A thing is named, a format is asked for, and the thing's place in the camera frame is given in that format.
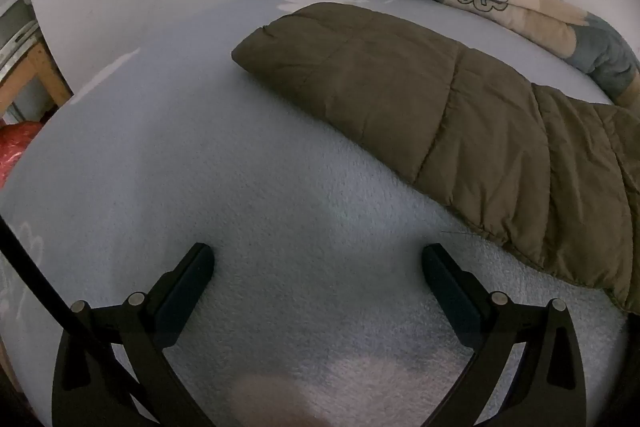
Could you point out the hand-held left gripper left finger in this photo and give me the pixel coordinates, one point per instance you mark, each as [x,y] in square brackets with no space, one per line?
[187,279]

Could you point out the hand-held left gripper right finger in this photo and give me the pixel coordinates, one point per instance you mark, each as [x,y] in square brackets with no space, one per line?
[447,282]

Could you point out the olive puffer jacket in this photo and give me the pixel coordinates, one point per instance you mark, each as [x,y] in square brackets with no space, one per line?
[400,97]

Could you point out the red plastic bag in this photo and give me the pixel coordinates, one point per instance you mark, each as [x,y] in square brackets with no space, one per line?
[15,147]

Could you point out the white plastic bin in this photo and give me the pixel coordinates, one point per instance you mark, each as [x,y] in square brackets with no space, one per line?
[15,32]

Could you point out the wooden frame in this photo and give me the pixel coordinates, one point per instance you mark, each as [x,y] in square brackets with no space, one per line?
[42,67]

